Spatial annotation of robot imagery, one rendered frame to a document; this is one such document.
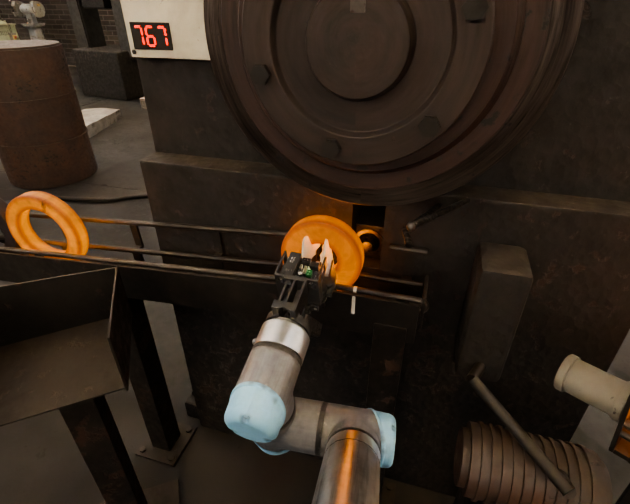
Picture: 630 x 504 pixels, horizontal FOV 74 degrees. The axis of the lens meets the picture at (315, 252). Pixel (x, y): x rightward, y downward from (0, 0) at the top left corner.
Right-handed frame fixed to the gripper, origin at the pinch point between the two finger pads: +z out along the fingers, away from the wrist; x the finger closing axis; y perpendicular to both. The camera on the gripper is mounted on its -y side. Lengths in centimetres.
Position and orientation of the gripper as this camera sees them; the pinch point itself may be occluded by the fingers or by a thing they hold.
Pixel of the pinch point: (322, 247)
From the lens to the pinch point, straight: 77.1
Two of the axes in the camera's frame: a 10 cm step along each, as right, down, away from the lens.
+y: -0.8, -6.9, -7.2
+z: 2.7, -7.1, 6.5
